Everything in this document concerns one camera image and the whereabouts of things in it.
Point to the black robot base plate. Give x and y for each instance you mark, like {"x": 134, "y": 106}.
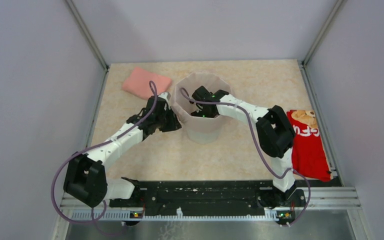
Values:
{"x": 212, "y": 198}

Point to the aluminium front rail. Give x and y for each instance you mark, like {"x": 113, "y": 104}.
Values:
{"x": 331, "y": 212}

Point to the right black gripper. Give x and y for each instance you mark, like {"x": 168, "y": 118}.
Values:
{"x": 198, "y": 112}

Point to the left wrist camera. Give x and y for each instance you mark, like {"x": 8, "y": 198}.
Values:
{"x": 166, "y": 96}

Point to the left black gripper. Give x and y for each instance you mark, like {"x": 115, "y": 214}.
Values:
{"x": 174, "y": 124}

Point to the aluminium frame post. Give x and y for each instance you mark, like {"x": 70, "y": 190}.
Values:
{"x": 84, "y": 30}
{"x": 337, "y": 7}

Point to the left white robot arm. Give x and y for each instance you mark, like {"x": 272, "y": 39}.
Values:
{"x": 86, "y": 178}

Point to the left aluminium frame post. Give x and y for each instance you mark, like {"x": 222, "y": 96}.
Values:
{"x": 84, "y": 30}

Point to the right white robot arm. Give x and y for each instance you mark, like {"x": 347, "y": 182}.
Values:
{"x": 271, "y": 131}

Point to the white octagonal trash bin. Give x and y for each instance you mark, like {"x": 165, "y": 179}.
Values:
{"x": 203, "y": 132}

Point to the red snack package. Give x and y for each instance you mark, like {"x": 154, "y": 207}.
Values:
{"x": 308, "y": 154}

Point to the right aluminium frame post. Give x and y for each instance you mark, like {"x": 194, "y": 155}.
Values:
{"x": 337, "y": 7}

